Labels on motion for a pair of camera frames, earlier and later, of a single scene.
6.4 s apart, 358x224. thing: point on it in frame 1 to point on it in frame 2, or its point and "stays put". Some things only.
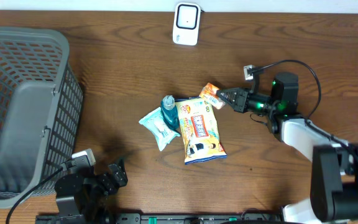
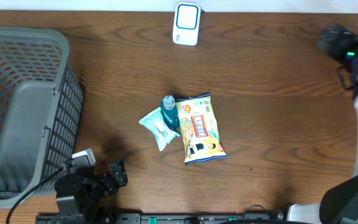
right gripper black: (234, 104) to (346, 37)
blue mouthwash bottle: (169, 112) stays put
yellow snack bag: (201, 137) stays put
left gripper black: (111, 185) stays put
